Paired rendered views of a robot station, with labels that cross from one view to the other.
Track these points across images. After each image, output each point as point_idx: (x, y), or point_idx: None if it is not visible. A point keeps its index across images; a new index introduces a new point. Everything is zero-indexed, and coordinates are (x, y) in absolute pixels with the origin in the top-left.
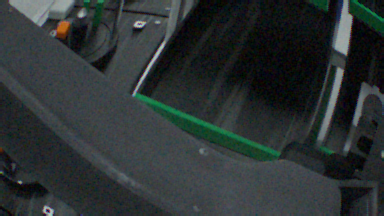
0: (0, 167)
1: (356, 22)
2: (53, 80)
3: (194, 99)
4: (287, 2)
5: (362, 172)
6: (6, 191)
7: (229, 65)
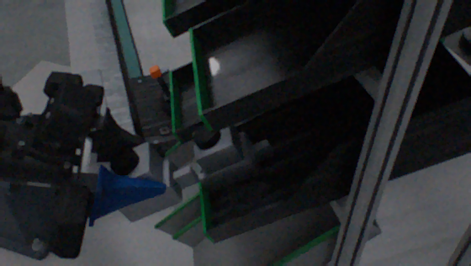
0: (162, 93)
1: (332, 100)
2: None
3: (191, 88)
4: None
5: (47, 103)
6: (154, 108)
7: None
